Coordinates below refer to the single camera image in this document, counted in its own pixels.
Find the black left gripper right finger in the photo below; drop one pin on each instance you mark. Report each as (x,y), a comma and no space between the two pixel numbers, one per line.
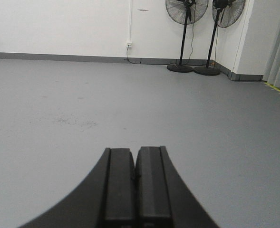
(163,199)

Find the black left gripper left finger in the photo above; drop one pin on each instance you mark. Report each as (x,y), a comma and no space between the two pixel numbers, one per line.
(105,198)

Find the white wall power socket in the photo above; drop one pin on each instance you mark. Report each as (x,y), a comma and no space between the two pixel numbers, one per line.
(129,44)

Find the black pedestal fan left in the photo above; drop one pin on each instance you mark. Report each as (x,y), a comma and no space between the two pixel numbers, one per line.
(184,12)

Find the black pedestal fan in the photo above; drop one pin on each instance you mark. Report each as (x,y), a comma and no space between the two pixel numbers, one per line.
(225,13)
(184,12)

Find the black pedestal fan right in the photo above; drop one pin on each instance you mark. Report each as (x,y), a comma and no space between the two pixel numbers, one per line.
(225,13)

